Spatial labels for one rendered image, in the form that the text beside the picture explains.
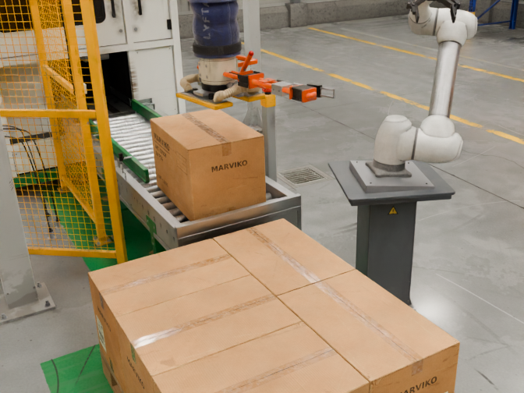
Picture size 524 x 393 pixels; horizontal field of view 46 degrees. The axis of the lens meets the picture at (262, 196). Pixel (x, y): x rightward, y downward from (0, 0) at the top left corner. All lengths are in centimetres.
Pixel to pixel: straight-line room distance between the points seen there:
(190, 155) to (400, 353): 135
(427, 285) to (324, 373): 166
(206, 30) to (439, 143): 118
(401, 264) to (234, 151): 102
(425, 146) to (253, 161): 83
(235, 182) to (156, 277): 68
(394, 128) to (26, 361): 208
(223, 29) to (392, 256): 138
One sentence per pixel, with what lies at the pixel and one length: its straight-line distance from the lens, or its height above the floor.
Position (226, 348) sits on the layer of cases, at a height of 54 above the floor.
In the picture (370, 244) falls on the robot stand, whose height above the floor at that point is 44.
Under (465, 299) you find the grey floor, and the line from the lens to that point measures 361.
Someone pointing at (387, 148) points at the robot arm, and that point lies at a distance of 300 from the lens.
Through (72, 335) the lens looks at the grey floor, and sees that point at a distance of 342.
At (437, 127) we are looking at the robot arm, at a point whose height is 102.
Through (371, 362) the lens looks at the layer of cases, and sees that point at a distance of 220.
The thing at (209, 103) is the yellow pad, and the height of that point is 117.
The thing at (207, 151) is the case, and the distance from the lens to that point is 298.
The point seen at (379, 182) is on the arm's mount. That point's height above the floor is 78.
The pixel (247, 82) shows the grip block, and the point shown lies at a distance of 276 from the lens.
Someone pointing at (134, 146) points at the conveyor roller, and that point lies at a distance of 438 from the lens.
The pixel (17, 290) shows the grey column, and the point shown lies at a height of 12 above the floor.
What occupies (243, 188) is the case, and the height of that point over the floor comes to 69.
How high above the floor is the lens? 191
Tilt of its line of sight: 24 degrees down
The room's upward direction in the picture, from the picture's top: 2 degrees counter-clockwise
